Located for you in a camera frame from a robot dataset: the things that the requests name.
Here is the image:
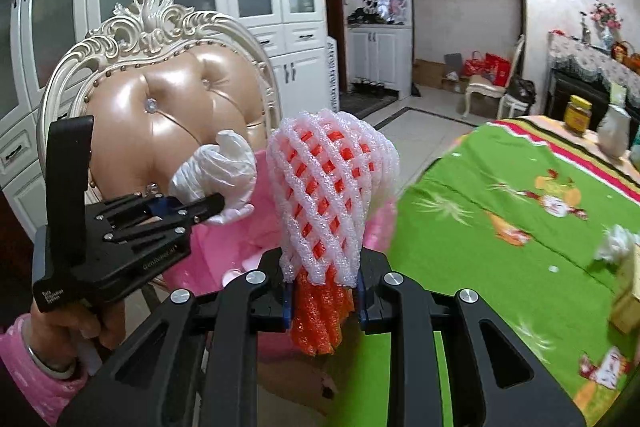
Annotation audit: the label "white plastic glove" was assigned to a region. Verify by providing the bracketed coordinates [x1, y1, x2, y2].
[168, 130, 257, 225]

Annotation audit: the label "pink orange foam net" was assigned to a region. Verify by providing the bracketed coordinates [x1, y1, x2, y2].
[266, 109, 399, 357]

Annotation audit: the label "white tissue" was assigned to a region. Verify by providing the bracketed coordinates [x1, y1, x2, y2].
[594, 225, 639, 265]

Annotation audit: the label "small tan carton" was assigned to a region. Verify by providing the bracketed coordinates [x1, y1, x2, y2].
[608, 245, 640, 334]

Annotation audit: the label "pink sleeve forearm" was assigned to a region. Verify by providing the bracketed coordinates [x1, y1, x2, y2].
[1, 314, 88, 426]

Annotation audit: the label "pink lined trash bin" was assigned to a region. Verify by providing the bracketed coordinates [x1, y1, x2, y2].
[162, 148, 399, 363]

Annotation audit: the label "left hand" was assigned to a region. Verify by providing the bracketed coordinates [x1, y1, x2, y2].
[24, 301, 126, 373]

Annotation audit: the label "tan leather ornate chair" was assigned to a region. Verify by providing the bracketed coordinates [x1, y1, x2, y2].
[37, 0, 281, 202]

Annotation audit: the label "green cartoon tablecloth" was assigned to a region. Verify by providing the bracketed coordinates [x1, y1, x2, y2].
[387, 116, 639, 425]

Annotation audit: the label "white low cabinet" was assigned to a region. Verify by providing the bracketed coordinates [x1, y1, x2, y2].
[347, 24, 412, 100]

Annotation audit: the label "cardboard box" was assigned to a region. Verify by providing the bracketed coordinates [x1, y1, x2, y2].
[412, 58, 446, 89]

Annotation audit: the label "white dining chair far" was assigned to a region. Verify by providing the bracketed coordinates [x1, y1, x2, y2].
[463, 34, 525, 118]

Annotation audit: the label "white stool with bag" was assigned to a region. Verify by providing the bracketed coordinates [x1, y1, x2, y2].
[497, 75, 537, 119]

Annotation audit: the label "red gift bags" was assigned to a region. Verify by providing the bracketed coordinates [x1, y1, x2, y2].
[461, 50, 511, 87]

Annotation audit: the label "yellow lid jar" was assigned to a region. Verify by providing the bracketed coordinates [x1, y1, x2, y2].
[564, 94, 592, 135]

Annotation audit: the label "white ceramic teapot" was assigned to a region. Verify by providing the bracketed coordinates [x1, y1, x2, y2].
[597, 104, 630, 159]

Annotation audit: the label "lace covered sideboard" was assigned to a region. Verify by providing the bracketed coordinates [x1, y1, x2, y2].
[544, 32, 639, 129]

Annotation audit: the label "flower vase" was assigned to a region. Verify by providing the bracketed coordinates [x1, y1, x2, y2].
[589, 0, 622, 51]

